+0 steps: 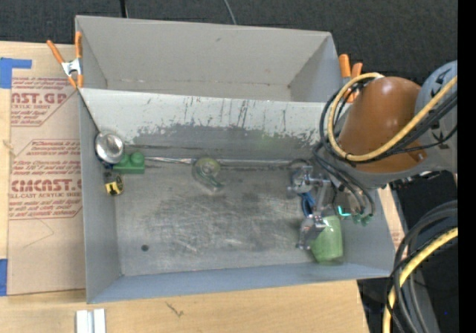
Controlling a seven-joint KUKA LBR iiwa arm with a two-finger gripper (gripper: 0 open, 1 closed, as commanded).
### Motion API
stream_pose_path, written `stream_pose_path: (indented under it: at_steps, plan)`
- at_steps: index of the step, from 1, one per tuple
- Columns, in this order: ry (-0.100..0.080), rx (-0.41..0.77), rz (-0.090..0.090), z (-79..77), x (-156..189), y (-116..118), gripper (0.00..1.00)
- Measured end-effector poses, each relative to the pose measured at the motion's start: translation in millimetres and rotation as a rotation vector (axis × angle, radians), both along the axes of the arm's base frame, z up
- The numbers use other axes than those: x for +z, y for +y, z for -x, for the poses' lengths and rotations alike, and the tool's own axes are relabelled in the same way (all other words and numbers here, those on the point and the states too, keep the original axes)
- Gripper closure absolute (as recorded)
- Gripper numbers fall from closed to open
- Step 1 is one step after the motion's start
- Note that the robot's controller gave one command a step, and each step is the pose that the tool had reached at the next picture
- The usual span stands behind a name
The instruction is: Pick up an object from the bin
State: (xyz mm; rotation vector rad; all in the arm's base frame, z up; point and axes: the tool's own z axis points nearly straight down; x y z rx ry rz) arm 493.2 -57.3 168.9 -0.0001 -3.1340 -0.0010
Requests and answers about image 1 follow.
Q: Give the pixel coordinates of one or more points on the green toy brick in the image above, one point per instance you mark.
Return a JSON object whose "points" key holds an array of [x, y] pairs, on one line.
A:
{"points": [[130, 165]]}

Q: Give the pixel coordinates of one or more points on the yellow and black tape measure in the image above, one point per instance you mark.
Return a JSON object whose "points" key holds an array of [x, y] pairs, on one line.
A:
{"points": [[114, 186]]}

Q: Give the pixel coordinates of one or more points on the brown cardboard board red print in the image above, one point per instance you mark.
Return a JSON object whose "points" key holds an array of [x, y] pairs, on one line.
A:
{"points": [[44, 175]]}

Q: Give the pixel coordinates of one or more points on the silver metal can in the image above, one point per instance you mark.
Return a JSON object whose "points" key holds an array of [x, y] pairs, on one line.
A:
{"points": [[109, 146]]}

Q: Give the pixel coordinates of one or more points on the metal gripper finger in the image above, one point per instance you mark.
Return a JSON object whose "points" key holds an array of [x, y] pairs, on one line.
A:
{"points": [[302, 180], [311, 230]]}

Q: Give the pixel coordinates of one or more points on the grey metal bin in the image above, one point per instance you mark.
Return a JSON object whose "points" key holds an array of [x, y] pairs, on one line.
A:
{"points": [[208, 220]]}

